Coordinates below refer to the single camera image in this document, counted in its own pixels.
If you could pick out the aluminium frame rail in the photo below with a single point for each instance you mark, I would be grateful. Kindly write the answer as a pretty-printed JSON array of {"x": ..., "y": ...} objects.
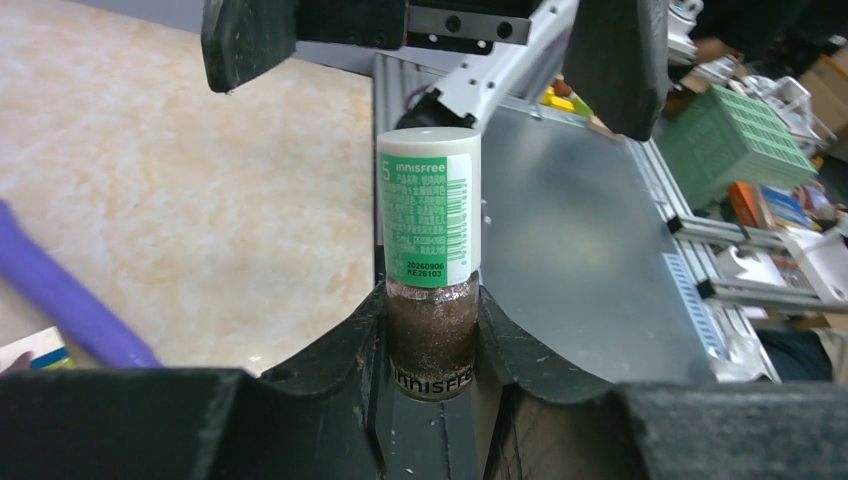
[{"x": 737, "y": 265}]

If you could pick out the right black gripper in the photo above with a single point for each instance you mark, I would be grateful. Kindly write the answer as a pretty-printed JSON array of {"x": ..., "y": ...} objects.
[{"x": 243, "y": 39}]

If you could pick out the nail polish bottle grey cap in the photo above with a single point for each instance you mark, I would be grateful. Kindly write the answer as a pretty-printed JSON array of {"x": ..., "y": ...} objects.
[{"x": 429, "y": 185}]

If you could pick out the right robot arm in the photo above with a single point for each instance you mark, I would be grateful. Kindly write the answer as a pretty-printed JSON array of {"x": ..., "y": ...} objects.
[{"x": 468, "y": 95}]

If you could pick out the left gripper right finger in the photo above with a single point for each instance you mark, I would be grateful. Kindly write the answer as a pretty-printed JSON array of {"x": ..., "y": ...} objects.
[{"x": 539, "y": 416}]

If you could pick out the purple toy microphone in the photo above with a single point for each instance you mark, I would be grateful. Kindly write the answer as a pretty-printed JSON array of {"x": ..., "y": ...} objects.
[{"x": 77, "y": 312}]

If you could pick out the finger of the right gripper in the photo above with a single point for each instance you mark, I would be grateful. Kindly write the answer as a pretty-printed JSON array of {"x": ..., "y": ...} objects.
[{"x": 617, "y": 62}]

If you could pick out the mannequin hand with painted nails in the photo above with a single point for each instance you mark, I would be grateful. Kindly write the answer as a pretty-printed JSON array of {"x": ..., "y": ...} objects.
[{"x": 21, "y": 363}]

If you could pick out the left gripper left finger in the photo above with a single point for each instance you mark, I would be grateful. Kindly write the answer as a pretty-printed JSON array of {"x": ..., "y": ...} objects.
[{"x": 322, "y": 414}]

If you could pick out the green slatted crate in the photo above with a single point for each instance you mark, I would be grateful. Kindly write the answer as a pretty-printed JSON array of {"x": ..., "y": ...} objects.
[{"x": 725, "y": 137}]

